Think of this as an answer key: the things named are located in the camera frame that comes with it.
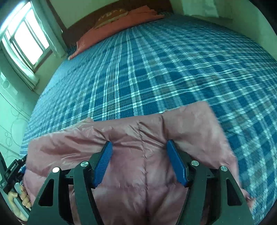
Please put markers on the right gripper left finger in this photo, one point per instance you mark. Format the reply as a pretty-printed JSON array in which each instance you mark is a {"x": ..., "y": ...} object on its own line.
[{"x": 52, "y": 204}]

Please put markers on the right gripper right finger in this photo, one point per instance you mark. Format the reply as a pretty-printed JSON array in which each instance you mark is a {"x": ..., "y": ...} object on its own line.
[{"x": 213, "y": 194}]

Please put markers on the pink puffer down jacket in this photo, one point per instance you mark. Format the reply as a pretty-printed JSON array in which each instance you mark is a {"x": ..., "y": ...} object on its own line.
[{"x": 139, "y": 185}]

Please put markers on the person's left hand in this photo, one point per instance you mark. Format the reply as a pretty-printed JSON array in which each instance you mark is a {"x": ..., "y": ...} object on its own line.
[{"x": 18, "y": 203}]

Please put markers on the window beside bed head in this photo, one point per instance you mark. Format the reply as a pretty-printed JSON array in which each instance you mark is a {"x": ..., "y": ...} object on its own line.
[{"x": 23, "y": 33}]

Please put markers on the blue plaid bed sheet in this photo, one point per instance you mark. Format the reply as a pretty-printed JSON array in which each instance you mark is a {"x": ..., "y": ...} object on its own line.
[{"x": 165, "y": 64}]

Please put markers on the dark wooden headboard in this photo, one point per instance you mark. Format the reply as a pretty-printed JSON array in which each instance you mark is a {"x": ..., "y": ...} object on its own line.
[{"x": 72, "y": 34}]

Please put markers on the pale green curtain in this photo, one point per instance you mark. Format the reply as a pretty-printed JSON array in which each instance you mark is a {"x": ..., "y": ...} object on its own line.
[{"x": 50, "y": 27}]

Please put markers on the brown embroidered pillow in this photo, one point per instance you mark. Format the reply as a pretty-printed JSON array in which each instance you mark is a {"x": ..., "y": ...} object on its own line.
[{"x": 110, "y": 17}]

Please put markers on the orange folded blanket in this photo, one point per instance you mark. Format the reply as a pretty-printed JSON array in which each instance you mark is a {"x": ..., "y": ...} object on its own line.
[{"x": 134, "y": 17}]

